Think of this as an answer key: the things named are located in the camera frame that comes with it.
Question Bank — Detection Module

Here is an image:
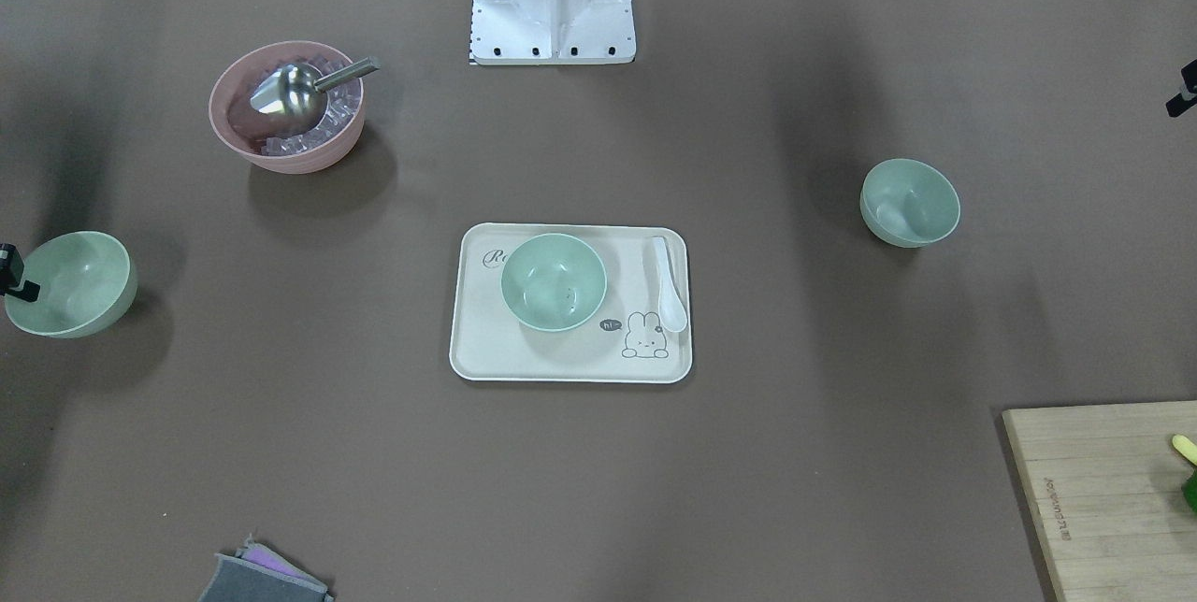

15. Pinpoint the cream rabbit serving tray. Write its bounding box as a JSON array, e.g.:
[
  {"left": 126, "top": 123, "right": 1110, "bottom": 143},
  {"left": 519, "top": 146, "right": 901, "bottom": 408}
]
[{"left": 448, "top": 221, "right": 693, "bottom": 384}]

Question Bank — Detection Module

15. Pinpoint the white camera pillar base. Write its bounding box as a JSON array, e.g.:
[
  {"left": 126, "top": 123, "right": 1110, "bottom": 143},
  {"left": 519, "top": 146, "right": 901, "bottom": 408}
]
[{"left": 468, "top": 0, "right": 638, "bottom": 66}]

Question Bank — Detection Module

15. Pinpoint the green lime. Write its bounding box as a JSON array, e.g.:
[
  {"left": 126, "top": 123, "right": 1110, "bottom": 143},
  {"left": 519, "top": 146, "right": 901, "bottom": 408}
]
[{"left": 1181, "top": 472, "right": 1197, "bottom": 513}]

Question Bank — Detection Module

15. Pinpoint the lemon slice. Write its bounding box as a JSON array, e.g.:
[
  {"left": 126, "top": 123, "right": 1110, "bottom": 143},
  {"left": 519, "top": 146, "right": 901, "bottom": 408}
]
[{"left": 1169, "top": 433, "right": 1197, "bottom": 466}]

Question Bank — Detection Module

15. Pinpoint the green bowl on tray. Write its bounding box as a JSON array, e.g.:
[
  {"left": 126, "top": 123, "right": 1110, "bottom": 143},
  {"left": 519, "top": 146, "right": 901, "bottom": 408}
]
[{"left": 499, "top": 233, "right": 610, "bottom": 333}]

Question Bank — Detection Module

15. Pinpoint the pink bowl with ice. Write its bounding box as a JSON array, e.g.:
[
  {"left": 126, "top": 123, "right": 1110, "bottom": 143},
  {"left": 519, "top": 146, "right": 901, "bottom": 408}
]
[{"left": 207, "top": 39, "right": 365, "bottom": 175}]

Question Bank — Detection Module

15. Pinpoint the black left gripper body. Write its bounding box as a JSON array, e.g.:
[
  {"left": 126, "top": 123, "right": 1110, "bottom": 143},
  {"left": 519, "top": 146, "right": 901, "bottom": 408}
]
[{"left": 1163, "top": 60, "right": 1197, "bottom": 118}]

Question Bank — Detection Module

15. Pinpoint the wooden cutting board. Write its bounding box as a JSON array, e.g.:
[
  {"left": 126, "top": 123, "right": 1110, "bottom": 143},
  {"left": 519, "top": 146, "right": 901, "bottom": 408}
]
[{"left": 1002, "top": 401, "right": 1196, "bottom": 601}]

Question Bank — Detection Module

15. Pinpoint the green bowl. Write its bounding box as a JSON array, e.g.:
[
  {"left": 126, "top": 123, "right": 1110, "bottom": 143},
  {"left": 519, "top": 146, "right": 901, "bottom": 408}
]
[
  {"left": 499, "top": 233, "right": 610, "bottom": 333},
  {"left": 4, "top": 231, "right": 138, "bottom": 339},
  {"left": 859, "top": 158, "right": 961, "bottom": 249}
]

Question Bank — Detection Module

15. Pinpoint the grey purple cloth stack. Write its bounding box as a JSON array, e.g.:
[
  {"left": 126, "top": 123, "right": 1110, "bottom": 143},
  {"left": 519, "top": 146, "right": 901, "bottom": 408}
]
[{"left": 198, "top": 537, "right": 335, "bottom": 601}]

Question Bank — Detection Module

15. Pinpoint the metal ice scoop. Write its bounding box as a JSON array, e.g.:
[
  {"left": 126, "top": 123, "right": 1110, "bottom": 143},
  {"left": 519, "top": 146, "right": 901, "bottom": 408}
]
[{"left": 249, "top": 57, "right": 381, "bottom": 136}]

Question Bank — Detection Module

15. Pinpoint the white ceramic spoon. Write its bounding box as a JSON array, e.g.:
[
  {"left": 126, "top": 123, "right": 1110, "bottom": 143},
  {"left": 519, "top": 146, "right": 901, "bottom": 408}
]
[{"left": 650, "top": 236, "right": 689, "bottom": 334}]

